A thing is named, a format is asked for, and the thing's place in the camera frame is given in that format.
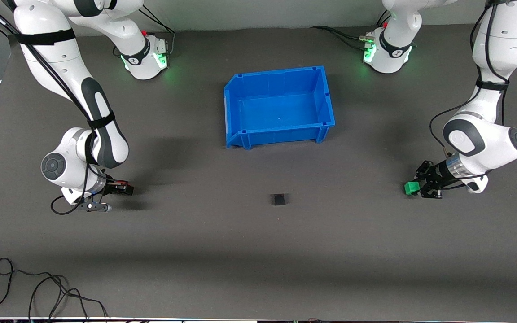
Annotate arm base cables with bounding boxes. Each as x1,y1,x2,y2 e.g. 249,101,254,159
310,9,391,51
114,7,177,58

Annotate blue plastic storage bin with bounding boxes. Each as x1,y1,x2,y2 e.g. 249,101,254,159
223,65,336,150

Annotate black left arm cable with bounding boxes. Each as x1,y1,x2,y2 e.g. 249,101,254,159
429,0,510,191

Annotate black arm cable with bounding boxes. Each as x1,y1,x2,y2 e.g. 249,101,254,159
429,0,510,191
0,0,106,216

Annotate grey table mat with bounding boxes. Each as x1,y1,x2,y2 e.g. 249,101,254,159
0,16,517,320

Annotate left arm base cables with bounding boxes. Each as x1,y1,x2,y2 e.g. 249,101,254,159
310,9,391,51

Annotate loose thin black cable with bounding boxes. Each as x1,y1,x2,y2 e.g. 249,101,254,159
0,258,109,320

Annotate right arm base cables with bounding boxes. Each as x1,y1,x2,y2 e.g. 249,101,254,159
114,7,177,58

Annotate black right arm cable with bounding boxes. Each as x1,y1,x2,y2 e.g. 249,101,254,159
0,0,106,216

